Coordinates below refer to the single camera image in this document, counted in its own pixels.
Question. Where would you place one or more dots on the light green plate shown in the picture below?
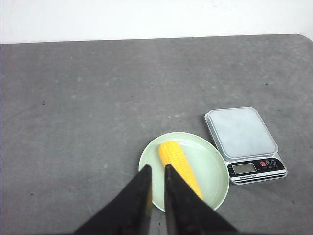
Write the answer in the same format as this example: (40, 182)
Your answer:
(206, 162)

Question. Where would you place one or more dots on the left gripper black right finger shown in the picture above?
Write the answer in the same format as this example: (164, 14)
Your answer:
(186, 213)

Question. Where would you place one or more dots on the silver digital kitchen scale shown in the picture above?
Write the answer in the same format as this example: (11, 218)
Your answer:
(246, 145)

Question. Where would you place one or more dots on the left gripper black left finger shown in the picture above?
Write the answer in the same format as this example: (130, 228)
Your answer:
(129, 213)

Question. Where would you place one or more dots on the yellow corn cob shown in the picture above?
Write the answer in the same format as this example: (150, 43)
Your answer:
(178, 164)

